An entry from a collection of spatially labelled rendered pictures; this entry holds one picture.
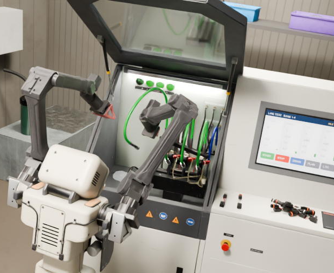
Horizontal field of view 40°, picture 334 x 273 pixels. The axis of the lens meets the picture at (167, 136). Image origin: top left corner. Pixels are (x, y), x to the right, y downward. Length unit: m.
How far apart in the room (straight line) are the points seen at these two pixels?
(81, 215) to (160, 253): 0.89
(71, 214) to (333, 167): 1.34
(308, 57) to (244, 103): 1.96
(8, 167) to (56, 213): 2.69
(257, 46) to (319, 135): 2.05
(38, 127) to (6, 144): 2.49
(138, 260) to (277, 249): 0.71
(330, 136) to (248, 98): 0.44
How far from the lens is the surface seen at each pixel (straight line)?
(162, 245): 2.42
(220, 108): 2.62
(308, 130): 2.40
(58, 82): 1.74
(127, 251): 2.50
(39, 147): 1.85
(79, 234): 1.67
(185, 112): 1.72
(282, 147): 2.40
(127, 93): 2.72
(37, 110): 1.74
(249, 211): 2.29
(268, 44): 4.31
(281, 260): 2.37
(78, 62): 5.06
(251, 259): 2.38
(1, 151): 4.34
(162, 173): 2.50
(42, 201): 1.71
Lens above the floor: 2.09
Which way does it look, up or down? 22 degrees down
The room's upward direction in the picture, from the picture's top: 7 degrees clockwise
